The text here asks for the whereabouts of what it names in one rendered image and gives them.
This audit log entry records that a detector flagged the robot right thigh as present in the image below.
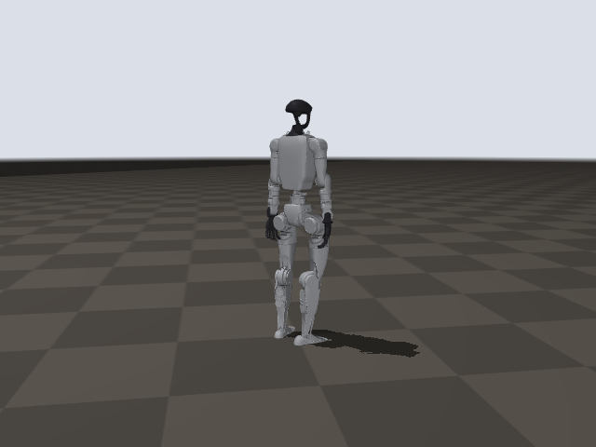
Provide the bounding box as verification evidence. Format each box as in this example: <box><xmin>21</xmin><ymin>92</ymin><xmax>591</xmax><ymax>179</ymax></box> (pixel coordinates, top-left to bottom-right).
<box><xmin>299</xmin><ymin>211</ymin><xmax>330</xmax><ymax>288</ymax></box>

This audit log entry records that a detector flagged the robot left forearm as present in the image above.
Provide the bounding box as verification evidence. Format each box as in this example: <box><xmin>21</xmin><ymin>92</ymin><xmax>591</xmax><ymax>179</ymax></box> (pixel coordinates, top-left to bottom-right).
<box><xmin>267</xmin><ymin>179</ymin><xmax>280</xmax><ymax>215</ymax></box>

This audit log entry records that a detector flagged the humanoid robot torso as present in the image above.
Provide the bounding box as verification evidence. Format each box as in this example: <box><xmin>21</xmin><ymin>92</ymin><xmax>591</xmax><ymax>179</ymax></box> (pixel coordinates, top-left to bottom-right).
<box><xmin>278</xmin><ymin>131</ymin><xmax>316</xmax><ymax>227</ymax></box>

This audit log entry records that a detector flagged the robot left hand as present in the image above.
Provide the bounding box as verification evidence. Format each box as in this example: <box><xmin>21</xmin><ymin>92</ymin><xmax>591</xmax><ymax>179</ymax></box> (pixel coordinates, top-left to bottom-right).
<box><xmin>265</xmin><ymin>207</ymin><xmax>283</xmax><ymax>240</ymax></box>

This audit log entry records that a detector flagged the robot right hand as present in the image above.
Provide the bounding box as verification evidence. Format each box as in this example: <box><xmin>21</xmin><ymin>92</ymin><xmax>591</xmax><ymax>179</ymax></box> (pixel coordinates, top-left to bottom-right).
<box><xmin>318</xmin><ymin>212</ymin><xmax>332</xmax><ymax>249</ymax></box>

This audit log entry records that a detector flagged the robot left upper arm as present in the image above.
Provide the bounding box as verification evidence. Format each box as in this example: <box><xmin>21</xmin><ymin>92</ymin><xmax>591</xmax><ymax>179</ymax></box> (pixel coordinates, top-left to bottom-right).
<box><xmin>270</xmin><ymin>138</ymin><xmax>281</xmax><ymax>184</ymax></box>

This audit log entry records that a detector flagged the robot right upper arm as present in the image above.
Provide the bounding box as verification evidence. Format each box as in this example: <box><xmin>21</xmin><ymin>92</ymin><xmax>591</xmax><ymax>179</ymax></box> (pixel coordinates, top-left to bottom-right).
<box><xmin>308</xmin><ymin>137</ymin><xmax>328</xmax><ymax>187</ymax></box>

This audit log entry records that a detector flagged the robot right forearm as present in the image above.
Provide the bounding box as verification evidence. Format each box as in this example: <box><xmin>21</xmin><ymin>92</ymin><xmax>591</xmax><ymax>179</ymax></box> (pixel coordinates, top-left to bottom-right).
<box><xmin>318</xmin><ymin>174</ymin><xmax>333</xmax><ymax>220</ymax></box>

